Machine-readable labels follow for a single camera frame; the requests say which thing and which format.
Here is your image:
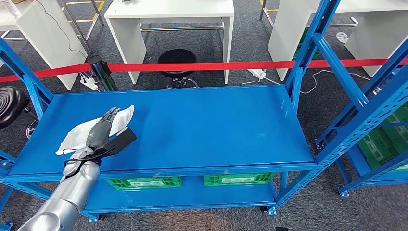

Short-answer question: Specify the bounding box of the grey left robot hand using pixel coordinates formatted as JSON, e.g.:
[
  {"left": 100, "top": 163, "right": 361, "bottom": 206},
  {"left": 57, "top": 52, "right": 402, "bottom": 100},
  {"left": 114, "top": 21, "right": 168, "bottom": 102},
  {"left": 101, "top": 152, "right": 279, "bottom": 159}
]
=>
[{"left": 85, "top": 106, "right": 122, "bottom": 149}]

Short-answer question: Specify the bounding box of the white curved plastic part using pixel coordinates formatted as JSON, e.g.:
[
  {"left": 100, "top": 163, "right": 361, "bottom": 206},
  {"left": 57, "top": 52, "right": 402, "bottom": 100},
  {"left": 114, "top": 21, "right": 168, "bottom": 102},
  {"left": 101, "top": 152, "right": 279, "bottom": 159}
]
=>
[{"left": 55, "top": 104, "right": 136, "bottom": 156}]

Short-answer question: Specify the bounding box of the blue metal shelf rack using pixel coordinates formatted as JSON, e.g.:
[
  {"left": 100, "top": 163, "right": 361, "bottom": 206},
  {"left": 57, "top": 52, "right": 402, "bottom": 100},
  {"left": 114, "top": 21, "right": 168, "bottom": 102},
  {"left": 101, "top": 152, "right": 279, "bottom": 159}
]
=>
[
  {"left": 0, "top": 0, "right": 408, "bottom": 224},
  {"left": 315, "top": 38, "right": 408, "bottom": 198},
  {"left": 0, "top": 186, "right": 15, "bottom": 231}
]

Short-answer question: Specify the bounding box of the green plastic crate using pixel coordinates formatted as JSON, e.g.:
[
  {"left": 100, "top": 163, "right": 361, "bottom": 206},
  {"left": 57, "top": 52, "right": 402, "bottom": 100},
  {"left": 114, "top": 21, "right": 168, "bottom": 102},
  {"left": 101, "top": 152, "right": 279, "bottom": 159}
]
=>
[
  {"left": 104, "top": 176, "right": 183, "bottom": 191},
  {"left": 293, "top": 27, "right": 320, "bottom": 61},
  {"left": 204, "top": 172, "right": 277, "bottom": 187},
  {"left": 357, "top": 103, "right": 408, "bottom": 172}
]

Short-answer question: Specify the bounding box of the black round stool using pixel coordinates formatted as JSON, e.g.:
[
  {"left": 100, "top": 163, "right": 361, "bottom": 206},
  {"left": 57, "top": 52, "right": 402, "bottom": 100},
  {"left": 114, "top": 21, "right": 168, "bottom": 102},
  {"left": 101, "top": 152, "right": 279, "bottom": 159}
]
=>
[
  {"left": 156, "top": 48, "right": 199, "bottom": 90},
  {"left": 0, "top": 86, "right": 39, "bottom": 140}
]

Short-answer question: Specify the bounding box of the white table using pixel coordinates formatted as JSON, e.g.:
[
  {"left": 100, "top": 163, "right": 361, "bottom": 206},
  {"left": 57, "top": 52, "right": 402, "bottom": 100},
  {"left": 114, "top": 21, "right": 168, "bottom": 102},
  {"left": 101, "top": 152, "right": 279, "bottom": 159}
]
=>
[
  {"left": 267, "top": 0, "right": 408, "bottom": 82},
  {"left": 0, "top": 0, "right": 89, "bottom": 91},
  {"left": 103, "top": 0, "right": 236, "bottom": 86}
]

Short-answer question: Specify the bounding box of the red barrier belt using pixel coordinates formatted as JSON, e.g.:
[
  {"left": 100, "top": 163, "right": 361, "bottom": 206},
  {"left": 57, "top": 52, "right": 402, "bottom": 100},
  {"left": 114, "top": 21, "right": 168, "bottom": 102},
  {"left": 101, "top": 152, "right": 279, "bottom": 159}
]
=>
[{"left": 0, "top": 58, "right": 408, "bottom": 84}]

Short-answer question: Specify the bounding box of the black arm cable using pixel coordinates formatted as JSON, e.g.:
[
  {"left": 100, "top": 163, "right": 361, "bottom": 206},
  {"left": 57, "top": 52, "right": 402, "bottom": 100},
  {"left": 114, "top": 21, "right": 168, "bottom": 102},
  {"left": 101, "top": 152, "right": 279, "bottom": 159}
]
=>
[{"left": 62, "top": 145, "right": 116, "bottom": 169}]

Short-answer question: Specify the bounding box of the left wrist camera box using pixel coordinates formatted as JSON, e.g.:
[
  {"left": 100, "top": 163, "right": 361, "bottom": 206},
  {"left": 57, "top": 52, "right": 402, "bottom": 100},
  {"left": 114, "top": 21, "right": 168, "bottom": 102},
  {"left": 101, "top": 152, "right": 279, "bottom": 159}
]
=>
[{"left": 95, "top": 128, "right": 138, "bottom": 157}]

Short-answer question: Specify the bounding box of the black barrier post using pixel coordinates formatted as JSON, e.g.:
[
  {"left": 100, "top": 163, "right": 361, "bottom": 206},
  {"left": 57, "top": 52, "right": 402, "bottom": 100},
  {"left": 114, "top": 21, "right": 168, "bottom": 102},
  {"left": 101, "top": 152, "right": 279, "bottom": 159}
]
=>
[{"left": 86, "top": 54, "right": 119, "bottom": 92}]

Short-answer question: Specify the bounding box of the thin black cable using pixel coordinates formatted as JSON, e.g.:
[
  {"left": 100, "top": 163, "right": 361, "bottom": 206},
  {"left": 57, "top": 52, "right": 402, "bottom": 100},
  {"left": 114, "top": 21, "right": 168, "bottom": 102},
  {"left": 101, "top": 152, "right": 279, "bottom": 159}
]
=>
[{"left": 33, "top": 0, "right": 88, "bottom": 61}]

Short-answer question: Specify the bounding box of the metal table frame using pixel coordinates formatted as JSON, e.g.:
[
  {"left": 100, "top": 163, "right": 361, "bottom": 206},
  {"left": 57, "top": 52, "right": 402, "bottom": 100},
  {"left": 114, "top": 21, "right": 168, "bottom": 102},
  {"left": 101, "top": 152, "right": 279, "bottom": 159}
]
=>
[{"left": 57, "top": 0, "right": 106, "bottom": 54}]

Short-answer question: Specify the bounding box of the white floor cable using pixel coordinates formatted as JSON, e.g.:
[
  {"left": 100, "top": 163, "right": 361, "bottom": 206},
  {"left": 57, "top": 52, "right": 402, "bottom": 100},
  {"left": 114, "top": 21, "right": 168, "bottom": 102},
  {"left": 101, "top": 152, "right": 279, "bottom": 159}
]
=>
[{"left": 241, "top": 69, "right": 371, "bottom": 95}]

